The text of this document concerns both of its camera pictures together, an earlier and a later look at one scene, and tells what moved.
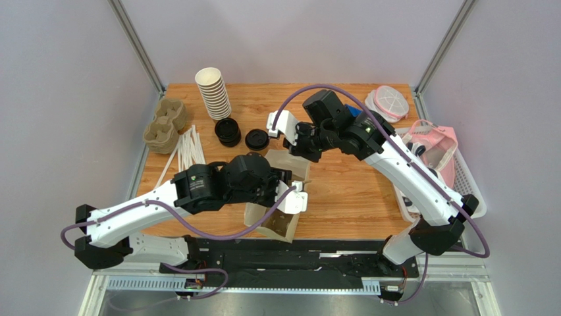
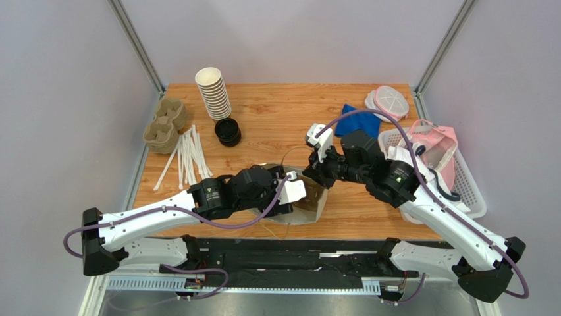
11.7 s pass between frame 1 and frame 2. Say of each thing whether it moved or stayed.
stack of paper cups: stayed
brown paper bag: moved
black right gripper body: moved
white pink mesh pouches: stayed
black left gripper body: stayed
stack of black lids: stayed
